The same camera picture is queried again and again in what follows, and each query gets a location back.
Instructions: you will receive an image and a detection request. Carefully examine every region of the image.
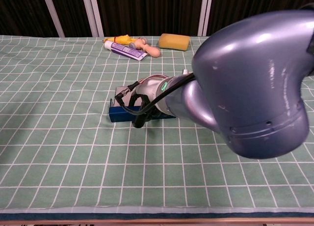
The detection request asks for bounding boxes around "dark pleated curtain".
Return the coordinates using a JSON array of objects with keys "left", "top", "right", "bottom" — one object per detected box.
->
[{"left": 0, "top": 0, "right": 314, "bottom": 37}]

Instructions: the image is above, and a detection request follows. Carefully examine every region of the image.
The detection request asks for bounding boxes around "blue glasses case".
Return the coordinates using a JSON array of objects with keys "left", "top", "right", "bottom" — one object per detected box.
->
[{"left": 108, "top": 86, "right": 176, "bottom": 123}]

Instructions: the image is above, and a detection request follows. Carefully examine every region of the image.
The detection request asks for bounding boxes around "yellow sponge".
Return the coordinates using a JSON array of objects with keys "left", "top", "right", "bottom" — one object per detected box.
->
[{"left": 157, "top": 33, "right": 191, "bottom": 52}]

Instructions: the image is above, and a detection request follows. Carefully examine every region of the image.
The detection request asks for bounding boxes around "wooden handled massager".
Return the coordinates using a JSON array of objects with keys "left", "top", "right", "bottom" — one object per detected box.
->
[{"left": 129, "top": 37, "right": 161, "bottom": 58}]

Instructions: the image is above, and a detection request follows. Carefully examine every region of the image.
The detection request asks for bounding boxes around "purple white toothpaste tube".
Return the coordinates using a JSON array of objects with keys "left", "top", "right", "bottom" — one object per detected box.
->
[{"left": 104, "top": 41, "right": 149, "bottom": 61}]

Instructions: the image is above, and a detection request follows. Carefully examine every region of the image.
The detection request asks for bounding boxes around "green checked tablecloth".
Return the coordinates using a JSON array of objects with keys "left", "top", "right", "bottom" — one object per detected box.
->
[{"left": 0, "top": 34, "right": 314, "bottom": 214}]

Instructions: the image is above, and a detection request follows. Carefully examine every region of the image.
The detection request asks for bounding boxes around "white frame post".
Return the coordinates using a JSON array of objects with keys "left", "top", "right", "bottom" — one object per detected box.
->
[
  {"left": 41, "top": 0, "right": 65, "bottom": 38},
  {"left": 80, "top": 0, "right": 105, "bottom": 37},
  {"left": 197, "top": 0, "right": 214, "bottom": 37}
]

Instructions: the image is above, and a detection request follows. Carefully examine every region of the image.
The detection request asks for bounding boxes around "yellow rubber chicken toy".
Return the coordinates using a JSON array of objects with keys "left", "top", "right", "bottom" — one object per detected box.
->
[{"left": 102, "top": 34, "right": 136, "bottom": 46}]

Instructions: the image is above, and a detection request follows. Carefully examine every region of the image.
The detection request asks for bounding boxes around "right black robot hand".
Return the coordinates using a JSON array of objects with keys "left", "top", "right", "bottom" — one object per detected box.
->
[{"left": 130, "top": 93, "right": 162, "bottom": 130}]

